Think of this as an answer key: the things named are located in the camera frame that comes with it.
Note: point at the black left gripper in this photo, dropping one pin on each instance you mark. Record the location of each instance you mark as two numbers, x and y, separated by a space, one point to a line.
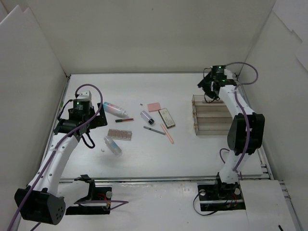
96 118

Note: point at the aluminium rail frame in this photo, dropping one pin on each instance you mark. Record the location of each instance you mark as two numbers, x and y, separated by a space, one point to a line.
154 182

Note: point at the clear organizer frame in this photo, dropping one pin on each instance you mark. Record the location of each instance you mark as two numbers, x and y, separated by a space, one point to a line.
200 98

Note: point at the pink makeup pencil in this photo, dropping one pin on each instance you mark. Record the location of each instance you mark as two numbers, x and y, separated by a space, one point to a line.
167 133

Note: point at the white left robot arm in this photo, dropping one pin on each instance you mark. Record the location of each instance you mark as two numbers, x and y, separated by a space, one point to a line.
41 201

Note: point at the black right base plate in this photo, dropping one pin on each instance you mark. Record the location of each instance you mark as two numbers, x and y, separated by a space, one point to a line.
220 197

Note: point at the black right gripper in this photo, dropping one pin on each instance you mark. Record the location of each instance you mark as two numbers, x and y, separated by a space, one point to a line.
207 84

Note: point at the clear blue small bottle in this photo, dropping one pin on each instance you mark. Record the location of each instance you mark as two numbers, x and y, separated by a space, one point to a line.
114 148

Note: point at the pink square compact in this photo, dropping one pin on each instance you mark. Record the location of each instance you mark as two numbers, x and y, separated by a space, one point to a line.
153 107

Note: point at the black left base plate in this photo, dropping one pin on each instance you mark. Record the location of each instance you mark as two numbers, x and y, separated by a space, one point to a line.
99 194

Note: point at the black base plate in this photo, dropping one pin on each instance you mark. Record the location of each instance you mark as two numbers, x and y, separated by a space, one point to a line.
220 197
99 194

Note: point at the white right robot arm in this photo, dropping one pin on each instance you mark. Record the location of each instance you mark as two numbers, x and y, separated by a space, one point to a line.
246 132

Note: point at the gold rectangular makeup case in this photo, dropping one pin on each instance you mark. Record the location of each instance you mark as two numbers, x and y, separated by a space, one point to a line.
166 117

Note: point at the lilac lipstick tube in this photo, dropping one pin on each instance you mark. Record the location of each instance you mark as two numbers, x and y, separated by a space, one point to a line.
147 117

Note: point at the grey eyeliner pencil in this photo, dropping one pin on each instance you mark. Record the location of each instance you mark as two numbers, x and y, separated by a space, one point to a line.
154 130

